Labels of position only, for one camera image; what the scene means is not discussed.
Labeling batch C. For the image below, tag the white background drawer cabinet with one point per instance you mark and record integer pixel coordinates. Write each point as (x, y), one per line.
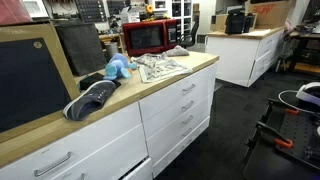
(233, 60)

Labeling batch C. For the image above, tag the wide white drawer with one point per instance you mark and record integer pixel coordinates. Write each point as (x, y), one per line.
(141, 171)
(83, 140)
(113, 156)

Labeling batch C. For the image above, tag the patterned white cloth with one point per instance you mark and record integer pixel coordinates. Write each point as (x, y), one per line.
(160, 68)

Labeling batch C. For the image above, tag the gray rag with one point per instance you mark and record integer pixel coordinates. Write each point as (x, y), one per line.
(177, 51)

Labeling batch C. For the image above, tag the blue plush toy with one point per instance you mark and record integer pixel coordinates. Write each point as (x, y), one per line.
(116, 65)

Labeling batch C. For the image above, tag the white cabinet wooden countertop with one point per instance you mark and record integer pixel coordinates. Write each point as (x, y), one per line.
(200, 58)

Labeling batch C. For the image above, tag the red microwave oven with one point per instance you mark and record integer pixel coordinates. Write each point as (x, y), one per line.
(146, 37)

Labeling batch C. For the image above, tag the black office chair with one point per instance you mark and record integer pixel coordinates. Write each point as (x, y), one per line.
(191, 36)

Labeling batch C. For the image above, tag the metal cup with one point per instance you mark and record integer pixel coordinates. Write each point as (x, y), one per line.
(111, 50)

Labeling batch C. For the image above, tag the flat black box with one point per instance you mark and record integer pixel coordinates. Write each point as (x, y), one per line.
(91, 79)

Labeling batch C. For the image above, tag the gray sneaker white sole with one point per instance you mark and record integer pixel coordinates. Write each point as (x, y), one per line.
(90, 100)

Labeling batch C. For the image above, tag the wooden workbench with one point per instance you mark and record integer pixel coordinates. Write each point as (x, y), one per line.
(110, 36)

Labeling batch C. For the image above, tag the white glass door cabinet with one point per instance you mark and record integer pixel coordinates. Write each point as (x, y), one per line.
(169, 8)

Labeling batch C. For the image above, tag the small cardboard box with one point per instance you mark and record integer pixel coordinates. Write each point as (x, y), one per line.
(218, 22)

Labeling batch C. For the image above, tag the black countertop appliance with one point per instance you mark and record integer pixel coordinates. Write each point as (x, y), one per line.
(235, 22)

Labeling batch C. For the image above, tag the black parts bin rack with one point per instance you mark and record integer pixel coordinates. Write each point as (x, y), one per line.
(90, 10)

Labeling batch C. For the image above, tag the cardboard framed black board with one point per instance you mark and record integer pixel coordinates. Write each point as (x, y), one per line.
(30, 83)

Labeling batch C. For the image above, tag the black clamp orange tip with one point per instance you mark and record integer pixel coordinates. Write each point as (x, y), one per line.
(283, 143)
(291, 111)

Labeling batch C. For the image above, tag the large cardboard box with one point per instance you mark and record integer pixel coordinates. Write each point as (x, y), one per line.
(273, 15)

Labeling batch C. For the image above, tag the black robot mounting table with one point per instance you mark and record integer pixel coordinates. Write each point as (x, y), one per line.
(296, 133)

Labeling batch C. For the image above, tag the white framed board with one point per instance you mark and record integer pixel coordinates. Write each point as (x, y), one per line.
(35, 7)

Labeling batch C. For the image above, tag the dark cluttered desk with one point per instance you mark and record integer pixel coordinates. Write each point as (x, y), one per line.
(305, 38)

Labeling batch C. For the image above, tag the pink plastic storage bin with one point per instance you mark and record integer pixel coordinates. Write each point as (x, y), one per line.
(13, 11)

